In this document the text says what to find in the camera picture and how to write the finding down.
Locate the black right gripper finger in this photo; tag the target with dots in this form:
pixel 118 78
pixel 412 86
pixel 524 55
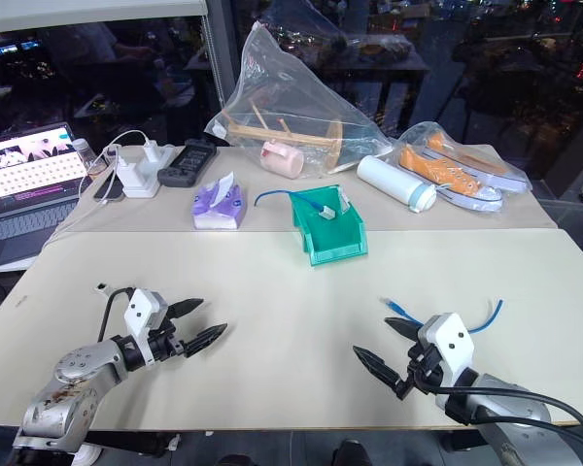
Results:
pixel 378 367
pixel 404 328

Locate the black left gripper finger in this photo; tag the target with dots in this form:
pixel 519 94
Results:
pixel 187 307
pixel 206 339

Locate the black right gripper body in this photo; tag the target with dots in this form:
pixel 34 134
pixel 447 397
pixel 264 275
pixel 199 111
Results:
pixel 425 366

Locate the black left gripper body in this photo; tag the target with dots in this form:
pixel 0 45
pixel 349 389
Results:
pixel 164 343

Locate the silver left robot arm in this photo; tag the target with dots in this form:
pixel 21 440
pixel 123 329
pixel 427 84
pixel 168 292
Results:
pixel 75 371

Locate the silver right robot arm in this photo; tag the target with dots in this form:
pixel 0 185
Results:
pixel 510 412

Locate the dark rounded shape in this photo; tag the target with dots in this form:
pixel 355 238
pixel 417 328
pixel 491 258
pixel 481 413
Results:
pixel 230 460
pixel 349 454

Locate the purple tissue pack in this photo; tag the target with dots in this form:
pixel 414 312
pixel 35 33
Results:
pixel 218 206

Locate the green plastic bin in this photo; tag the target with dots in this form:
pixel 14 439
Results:
pixel 335 242

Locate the white power strip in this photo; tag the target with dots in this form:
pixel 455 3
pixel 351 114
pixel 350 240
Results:
pixel 148 177

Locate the dark smartphone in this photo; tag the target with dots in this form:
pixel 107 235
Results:
pixel 108 190

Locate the white charger block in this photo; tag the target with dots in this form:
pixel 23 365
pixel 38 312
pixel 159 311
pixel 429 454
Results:
pixel 130 176

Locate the black handheld device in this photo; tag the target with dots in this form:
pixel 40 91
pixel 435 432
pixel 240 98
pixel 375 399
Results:
pixel 187 162

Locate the white thermos bottle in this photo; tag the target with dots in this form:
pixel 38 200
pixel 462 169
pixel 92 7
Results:
pixel 393 182

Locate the orange canvas sneaker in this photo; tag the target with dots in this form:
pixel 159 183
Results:
pixel 437 172
pixel 486 165

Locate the pink cup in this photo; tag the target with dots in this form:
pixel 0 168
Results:
pixel 282 159

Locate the clear plastic bottle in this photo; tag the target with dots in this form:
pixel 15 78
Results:
pixel 85 154

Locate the open grey laptop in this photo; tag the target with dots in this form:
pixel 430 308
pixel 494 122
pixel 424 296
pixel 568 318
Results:
pixel 26 194

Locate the bagged orange sneakers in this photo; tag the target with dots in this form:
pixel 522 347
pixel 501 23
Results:
pixel 420 131

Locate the wooden rack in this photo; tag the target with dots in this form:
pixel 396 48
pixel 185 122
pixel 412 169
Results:
pixel 291 137

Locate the large clear plastic bag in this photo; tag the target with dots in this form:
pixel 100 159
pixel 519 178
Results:
pixel 291 82

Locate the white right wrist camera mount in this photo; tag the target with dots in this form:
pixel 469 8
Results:
pixel 447 340

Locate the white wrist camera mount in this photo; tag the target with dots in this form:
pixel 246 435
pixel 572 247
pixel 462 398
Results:
pixel 447 340
pixel 141 307

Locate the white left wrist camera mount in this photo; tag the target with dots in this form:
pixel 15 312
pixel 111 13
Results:
pixel 141 307

